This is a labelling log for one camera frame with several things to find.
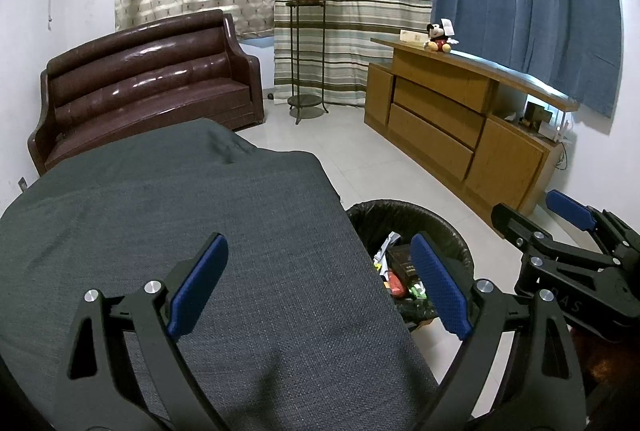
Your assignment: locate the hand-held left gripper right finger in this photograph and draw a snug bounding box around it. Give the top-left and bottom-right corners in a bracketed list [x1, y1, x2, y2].
[410, 231, 586, 431]

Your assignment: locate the white paper wrapper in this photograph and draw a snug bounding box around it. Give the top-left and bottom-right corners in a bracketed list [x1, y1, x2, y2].
[379, 231, 401, 262]

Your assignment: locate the black metal plant stand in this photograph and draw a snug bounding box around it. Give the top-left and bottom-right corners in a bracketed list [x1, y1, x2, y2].
[284, 0, 330, 126]

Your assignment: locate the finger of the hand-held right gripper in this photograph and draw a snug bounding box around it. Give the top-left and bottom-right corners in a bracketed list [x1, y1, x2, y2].
[492, 203, 566, 272]
[545, 190, 640, 262]

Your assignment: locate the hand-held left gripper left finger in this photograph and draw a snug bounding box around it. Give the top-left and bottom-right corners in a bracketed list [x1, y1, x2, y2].
[64, 232, 230, 431]

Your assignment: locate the wooden cabinet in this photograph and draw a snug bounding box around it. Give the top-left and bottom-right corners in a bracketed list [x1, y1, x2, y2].
[363, 36, 581, 225]

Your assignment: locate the white router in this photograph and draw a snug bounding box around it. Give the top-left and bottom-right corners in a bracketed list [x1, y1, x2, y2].
[542, 110, 574, 143]

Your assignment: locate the plush mouse toy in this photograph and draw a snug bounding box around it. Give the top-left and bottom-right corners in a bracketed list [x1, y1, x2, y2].
[424, 18, 460, 54]

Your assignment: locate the trash bin with black bag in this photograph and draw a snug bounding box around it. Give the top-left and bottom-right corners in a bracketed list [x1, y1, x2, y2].
[344, 199, 476, 332]

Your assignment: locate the black cardboard box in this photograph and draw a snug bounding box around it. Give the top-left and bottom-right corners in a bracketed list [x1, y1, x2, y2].
[387, 243, 426, 292]

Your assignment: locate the dark grey tablecloth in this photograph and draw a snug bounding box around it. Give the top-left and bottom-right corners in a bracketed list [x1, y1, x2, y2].
[0, 117, 444, 431]

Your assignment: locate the dark brown leather sofa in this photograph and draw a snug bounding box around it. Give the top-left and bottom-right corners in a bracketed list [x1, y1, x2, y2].
[27, 8, 266, 177]

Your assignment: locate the small dark box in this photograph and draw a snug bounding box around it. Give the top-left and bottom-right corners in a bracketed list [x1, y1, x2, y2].
[522, 100, 554, 127]

